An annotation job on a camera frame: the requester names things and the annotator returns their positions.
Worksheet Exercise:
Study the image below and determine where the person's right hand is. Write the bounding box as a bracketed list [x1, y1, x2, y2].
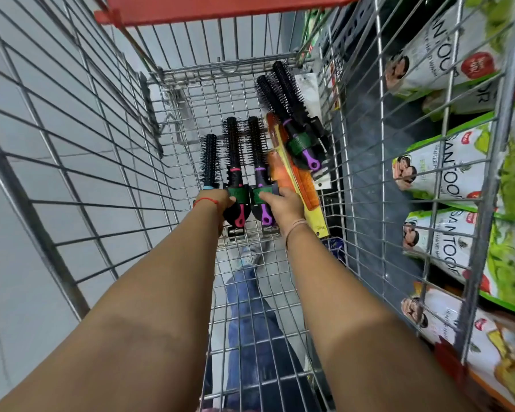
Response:
[258, 187, 306, 237]

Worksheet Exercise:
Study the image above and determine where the person's left hand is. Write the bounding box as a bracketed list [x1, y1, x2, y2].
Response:
[195, 189, 237, 235]

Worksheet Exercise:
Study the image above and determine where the black round brush purple handle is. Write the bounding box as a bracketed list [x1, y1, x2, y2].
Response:
[243, 116, 280, 227]
[255, 74, 323, 172]

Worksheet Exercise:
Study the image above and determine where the black round brush pink handle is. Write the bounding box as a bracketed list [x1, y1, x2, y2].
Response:
[221, 116, 252, 229]

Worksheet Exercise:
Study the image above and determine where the person's right forearm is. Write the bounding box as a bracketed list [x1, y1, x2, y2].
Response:
[285, 222, 470, 412]

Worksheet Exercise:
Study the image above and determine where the person's left forearm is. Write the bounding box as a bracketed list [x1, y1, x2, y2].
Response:
[0, 201, 221, 412]

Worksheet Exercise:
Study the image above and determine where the orange comb pack yellow card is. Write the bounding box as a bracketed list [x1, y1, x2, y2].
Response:
[266, 112, 330, 239]

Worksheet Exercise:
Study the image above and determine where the person's grey shoe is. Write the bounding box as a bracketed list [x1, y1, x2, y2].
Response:
[235, 246, 268, 272]

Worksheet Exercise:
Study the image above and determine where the blue packet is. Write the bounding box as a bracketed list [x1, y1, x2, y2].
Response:
[325, 237, 349, 264]

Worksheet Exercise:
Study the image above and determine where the black round brush white card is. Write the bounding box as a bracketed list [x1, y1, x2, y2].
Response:
[272, 59, 332, 190]

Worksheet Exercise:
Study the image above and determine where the shelf price tag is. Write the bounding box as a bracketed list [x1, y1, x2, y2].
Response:
[325, 59, 345, 113]

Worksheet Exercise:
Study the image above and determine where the person's blue jeans leg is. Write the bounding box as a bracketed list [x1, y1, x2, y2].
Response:
[201, 268, 323, 412]

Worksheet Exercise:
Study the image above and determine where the white green refill pouch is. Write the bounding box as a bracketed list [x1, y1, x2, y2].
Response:
[403, 207, 515, 318]
[391, 102, 515, 220]
[400, 282, 515, 412]
[421, 79, 515, 122]
[385, 0, 515, 100]

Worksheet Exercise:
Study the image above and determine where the red plastic cart bar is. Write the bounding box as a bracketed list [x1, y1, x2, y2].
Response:
[94, 0, 362, 29]

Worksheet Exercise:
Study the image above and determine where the red plastic cart corner guard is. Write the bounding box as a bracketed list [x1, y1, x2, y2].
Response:
[433, 338, 469, 384]

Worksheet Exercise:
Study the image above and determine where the pale pink thread bracelet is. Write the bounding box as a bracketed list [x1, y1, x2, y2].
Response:
[284, 218, 310, 247]

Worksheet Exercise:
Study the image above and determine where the black round brush blue handle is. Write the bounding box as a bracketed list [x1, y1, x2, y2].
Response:
[199, 133, 221, 190]

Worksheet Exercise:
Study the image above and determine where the metal wire shopping cart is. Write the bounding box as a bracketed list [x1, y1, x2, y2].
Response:
[0, 0, 515, 412]

